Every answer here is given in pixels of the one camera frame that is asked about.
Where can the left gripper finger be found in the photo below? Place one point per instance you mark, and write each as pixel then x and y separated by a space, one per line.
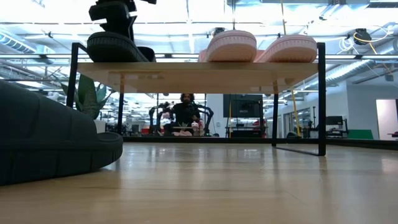
pixel 119 29
pixel 109 12

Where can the black slide sandal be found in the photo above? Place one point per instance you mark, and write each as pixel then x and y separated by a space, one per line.
pixel 115 49
pixel 46 140

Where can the pink slide sandal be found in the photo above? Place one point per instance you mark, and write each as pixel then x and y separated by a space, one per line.
pixel 231 46
pixel 289 49

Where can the green plant in white pot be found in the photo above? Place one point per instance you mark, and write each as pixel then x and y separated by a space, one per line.
pixel 88 102

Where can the person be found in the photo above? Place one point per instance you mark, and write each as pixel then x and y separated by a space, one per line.
pixel 185 115

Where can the large black screen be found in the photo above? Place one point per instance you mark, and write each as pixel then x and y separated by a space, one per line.
pixel 242 105

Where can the small black desktop monitor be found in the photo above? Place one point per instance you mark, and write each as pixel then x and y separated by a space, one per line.
pixel 334 120

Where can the wooden shelf with black frame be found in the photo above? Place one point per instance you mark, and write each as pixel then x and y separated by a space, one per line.
pixel 186 74

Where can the black aluminium table frame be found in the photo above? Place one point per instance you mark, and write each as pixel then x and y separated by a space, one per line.
pixel 217 140

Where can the silver ventilation duct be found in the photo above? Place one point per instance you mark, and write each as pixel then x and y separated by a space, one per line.
pixel 351 71

